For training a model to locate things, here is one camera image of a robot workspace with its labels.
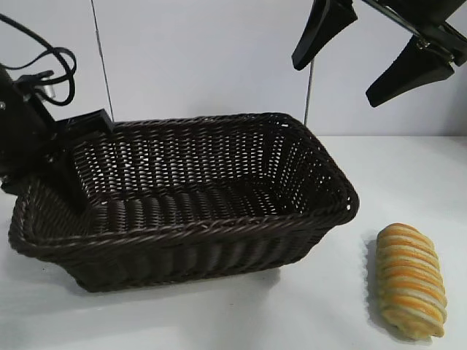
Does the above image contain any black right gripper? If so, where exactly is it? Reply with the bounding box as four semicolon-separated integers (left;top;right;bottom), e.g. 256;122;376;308
290;0;467;108

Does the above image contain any dark brown wicker basket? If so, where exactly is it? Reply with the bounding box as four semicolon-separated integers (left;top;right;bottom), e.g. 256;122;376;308
7;112;360;295

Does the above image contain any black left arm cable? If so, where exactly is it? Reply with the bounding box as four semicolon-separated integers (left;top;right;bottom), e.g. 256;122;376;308
0;13;78;107

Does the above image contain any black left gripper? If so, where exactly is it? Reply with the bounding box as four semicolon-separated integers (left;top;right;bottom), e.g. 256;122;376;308
0;63;115;217

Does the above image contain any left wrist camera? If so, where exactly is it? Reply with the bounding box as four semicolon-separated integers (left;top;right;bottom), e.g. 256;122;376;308
16;74;59;107

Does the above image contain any long striped twisted bread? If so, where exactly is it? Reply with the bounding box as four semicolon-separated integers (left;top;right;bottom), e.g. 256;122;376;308
375;222;449;346

